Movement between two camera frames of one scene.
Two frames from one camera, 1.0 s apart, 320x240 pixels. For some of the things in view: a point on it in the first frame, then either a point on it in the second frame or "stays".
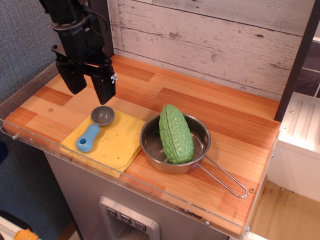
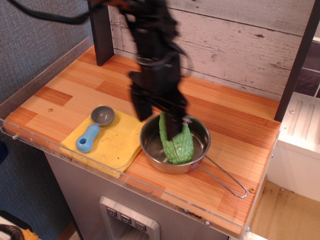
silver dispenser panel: x=118 y=222 stays
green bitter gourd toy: x=175 y=134 stays
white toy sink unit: x=295 y=163 stays
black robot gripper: x=82 y=42 to x=158 y=79
